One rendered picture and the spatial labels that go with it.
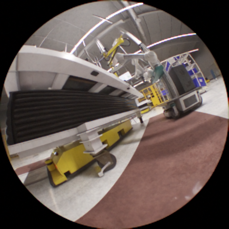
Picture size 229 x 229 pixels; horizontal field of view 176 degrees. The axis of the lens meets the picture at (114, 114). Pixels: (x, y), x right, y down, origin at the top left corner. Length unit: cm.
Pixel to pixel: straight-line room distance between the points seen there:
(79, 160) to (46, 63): 79
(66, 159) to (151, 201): 66
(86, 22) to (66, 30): 214
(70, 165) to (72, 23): 1014
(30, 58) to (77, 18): 958
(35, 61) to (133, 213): 79
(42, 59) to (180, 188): 85
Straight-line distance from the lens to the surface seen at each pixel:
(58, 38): 1028
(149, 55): 129
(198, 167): 48
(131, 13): 857
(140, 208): 39
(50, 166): 105
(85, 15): 1007
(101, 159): 59
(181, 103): 134
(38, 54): 47
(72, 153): 74
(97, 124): 55
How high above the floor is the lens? 37
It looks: 5 degrees up
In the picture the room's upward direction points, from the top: 22 degrees counter-clockwise
